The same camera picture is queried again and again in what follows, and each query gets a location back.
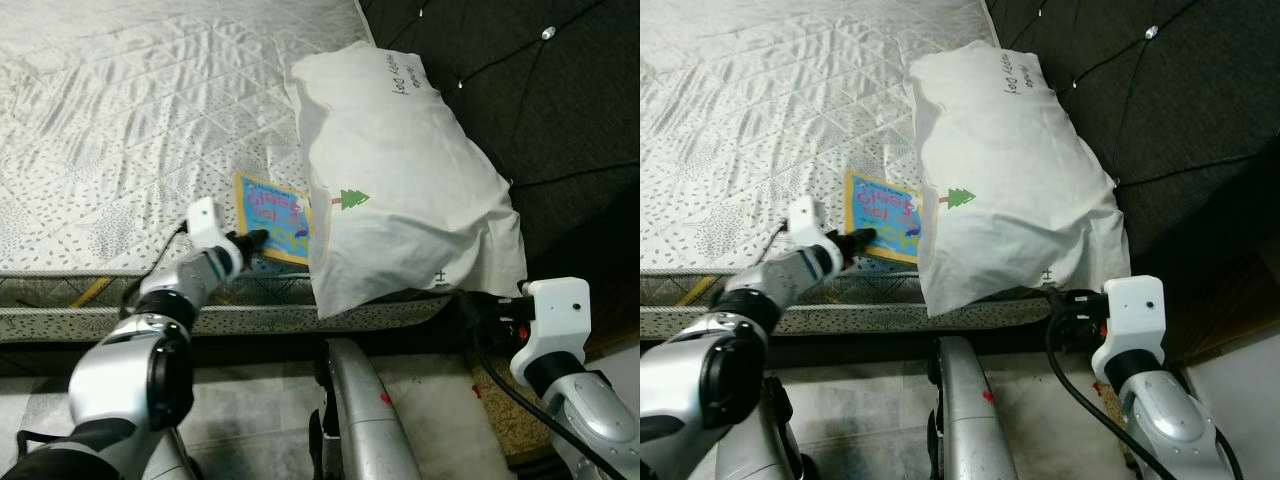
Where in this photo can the silver left robot leg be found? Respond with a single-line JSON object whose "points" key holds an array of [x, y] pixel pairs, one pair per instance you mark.
{"points": [[760, 450], [170, 465]]}

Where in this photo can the brown floor mat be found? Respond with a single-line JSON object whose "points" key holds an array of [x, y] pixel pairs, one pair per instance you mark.
{"points": [[500, 425], [1112, 425]]}

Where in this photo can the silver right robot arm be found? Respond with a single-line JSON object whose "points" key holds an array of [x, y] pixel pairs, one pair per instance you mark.
{"points": [[590, 420], [1160, 420]]}

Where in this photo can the white pillow with tree print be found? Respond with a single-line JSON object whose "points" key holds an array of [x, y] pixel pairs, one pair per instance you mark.
{"points": [[1020, 180], [400, 180]]}

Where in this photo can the silver right robot leg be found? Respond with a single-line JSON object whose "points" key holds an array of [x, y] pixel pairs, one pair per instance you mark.
{"points": [[970, 420], [365, 420]]}

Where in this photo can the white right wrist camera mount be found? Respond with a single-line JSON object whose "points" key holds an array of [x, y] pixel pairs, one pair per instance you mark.
{"points": [[560, 305], [1135, 305]]}

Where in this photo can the black tufted headboard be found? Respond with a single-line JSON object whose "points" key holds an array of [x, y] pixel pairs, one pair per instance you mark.
{"points": [[1190, 100], [560, 120]]}

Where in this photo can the white quilted mattress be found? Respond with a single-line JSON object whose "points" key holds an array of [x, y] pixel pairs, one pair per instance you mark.
{"points": [[130, 100], [760, 100]]}

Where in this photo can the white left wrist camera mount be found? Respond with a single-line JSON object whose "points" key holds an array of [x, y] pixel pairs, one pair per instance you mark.
{"points": [[205, 220], [803, 215]]}

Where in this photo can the blue yellow children's book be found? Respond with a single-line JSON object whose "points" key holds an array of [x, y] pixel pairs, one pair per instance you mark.
{"points": [[885, 210], [270, 210]]}

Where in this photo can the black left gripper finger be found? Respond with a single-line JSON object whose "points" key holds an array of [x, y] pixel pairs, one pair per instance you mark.
{"points": [[864, 238], [256, 239]]}

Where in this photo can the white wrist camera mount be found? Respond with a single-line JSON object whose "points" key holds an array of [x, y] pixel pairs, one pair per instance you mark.
{"points": [[1135, 305], [803, 215], [205, 220], [560, 305]]}

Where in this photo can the silver robot leg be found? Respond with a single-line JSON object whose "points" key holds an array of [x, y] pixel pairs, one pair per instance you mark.
{"points": [[365, 420], [760, 450], [970, 420], [170, 465]]}

